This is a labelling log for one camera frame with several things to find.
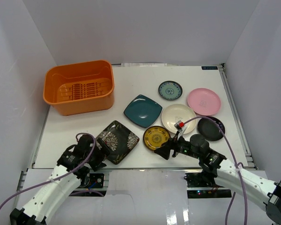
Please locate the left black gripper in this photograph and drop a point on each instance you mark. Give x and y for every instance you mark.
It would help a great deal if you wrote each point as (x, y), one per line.
(99, 156)

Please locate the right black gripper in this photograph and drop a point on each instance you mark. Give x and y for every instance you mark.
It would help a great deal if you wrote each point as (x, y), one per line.
(164, 151)

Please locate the black floral square plate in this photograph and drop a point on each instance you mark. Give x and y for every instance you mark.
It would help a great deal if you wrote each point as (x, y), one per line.
(119, 139)

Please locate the cream round plate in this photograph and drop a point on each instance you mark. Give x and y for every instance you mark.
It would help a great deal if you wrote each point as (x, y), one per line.
(173, 113)

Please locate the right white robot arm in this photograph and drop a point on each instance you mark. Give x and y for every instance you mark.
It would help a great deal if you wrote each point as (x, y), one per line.
(264, 193)

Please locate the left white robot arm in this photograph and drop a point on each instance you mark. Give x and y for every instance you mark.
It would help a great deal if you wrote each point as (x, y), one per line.
(71, 171)

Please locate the orange plastic bin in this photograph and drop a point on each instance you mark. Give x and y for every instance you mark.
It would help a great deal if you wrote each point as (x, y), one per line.
(80, 88)

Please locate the yellow patterned round plate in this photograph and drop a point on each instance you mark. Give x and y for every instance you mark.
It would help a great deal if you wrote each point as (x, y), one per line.
(155, 136)

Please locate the teal square plate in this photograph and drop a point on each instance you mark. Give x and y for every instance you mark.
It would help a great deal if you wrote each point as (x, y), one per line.
(143, 111)

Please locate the black round plate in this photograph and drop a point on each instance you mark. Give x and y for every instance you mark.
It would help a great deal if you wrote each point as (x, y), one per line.
(208, 129)

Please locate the blue patterned small plate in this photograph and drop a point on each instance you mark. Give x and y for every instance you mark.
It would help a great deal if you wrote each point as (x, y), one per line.
(170, 90)

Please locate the pink round plate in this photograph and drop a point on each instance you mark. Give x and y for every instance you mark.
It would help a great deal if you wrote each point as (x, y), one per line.
(204, 101)

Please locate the blue table label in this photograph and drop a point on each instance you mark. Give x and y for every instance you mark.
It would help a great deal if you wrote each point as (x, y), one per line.
(209, 68)

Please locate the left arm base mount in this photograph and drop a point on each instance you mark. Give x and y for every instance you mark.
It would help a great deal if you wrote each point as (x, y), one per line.
(96, 181)

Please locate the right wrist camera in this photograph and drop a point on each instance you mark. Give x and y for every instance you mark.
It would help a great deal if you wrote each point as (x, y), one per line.
(180, 127)

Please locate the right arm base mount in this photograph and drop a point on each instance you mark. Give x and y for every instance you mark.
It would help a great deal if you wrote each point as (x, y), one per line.
(199, 187)

